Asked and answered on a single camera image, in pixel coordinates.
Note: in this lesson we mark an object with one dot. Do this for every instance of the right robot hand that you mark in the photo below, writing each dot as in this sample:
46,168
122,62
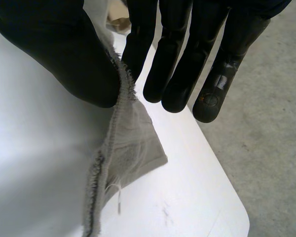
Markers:
64,49

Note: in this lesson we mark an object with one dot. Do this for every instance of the beige shorts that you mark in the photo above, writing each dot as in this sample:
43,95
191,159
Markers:
119,17

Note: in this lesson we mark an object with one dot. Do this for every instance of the grey towel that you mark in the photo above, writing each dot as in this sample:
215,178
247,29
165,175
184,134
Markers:
128,138

